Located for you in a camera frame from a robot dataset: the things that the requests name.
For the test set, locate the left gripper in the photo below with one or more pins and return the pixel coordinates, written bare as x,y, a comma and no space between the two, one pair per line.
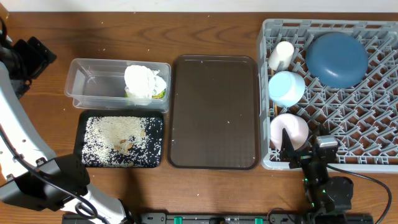
36,55

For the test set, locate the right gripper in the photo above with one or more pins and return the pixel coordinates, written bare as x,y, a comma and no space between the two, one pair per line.
287,152

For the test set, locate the pink bowl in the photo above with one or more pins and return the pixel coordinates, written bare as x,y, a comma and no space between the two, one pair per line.
296,127

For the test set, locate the light blue bowl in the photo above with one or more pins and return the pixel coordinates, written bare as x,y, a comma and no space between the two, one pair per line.
286,88

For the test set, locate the dark blue plate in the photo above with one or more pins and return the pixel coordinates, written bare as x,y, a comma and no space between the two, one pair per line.
337,60

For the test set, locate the cream cup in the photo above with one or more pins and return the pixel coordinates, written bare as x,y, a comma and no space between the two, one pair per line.
281,56

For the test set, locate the rice leftovers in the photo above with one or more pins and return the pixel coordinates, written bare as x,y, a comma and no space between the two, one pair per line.
118,137

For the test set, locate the white napkin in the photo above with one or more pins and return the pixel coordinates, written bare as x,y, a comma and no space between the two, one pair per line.
143,82

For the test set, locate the green yellow snack wrapper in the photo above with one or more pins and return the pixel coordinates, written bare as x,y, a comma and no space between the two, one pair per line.
128,94

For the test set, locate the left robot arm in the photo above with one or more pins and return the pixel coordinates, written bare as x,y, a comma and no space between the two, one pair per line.
37,178

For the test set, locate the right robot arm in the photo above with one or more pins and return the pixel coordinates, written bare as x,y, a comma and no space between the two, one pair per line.
329,196

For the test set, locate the grey dishwasher rack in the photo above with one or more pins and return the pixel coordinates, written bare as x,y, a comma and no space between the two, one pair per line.
363,117

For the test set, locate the clear plastic bin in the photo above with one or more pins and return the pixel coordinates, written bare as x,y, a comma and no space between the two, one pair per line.
99,84

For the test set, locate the brown plastic tray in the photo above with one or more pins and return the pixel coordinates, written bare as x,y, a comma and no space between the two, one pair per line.
214,113

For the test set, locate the black plastic tray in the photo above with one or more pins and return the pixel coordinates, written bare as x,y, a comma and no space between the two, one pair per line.
77,140

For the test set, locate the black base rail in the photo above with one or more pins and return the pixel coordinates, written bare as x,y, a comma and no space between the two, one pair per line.
274,218

